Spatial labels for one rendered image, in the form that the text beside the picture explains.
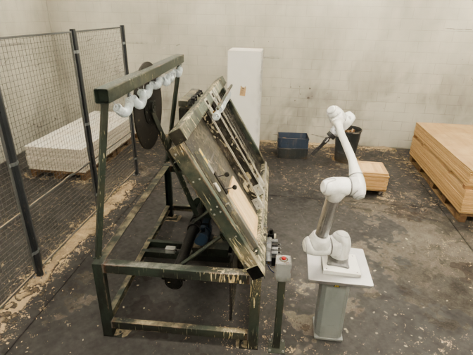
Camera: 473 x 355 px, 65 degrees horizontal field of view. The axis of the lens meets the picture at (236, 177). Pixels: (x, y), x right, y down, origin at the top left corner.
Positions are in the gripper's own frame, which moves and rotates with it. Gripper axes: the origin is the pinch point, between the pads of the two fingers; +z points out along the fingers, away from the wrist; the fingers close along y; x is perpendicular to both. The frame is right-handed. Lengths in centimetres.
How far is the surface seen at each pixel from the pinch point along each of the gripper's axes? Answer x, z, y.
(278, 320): 77, 118, 26
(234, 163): -43, 62, -28
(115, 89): -130, 56, 75
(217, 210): -23, 73, 58
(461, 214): 225, -56, -251
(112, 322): -21, 224, 43
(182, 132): -76, 45, 74
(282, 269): 44, 77, 41
